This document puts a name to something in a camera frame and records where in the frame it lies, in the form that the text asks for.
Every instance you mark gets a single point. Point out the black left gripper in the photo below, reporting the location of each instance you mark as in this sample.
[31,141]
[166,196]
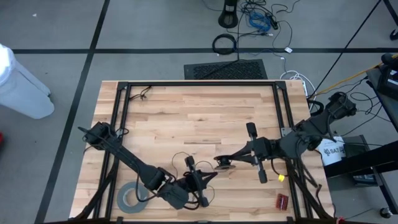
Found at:
[194,185]

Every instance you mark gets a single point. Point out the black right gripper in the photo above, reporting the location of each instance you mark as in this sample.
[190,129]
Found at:
[262,149]

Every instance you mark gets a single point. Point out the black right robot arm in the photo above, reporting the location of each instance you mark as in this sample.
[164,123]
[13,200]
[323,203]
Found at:
[311,130]

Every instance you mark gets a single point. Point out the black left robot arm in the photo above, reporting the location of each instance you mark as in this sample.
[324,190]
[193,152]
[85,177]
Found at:
[133,161]

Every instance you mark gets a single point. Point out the red screwdriver bit set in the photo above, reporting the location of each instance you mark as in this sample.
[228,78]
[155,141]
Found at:
[282,202]

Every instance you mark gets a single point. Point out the black floor grate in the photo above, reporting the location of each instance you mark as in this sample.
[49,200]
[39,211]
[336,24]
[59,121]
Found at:
[227,70]

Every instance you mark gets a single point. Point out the white paper sign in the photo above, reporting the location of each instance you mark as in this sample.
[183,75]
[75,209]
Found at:
[332,151]

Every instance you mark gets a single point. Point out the white power strip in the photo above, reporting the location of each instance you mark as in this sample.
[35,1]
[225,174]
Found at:
[304,87]

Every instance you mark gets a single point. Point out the black equipment cart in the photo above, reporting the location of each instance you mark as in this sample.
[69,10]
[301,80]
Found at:
[357,161]

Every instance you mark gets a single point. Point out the white adapter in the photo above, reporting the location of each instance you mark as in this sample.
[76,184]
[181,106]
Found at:
[288,49]

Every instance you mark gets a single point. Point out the black power adapter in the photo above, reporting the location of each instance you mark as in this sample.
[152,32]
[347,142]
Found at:
[273,21]

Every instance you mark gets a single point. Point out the black stand base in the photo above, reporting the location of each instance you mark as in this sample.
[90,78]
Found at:
[228,15]

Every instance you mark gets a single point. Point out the white trash bin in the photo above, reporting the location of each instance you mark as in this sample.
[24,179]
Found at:
[21,90]

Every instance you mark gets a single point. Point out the black aluminium table frame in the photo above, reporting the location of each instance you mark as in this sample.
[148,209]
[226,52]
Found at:
[202,83]

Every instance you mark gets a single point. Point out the grey duct tape roll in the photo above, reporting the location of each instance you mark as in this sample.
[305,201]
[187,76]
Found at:
[124,206]

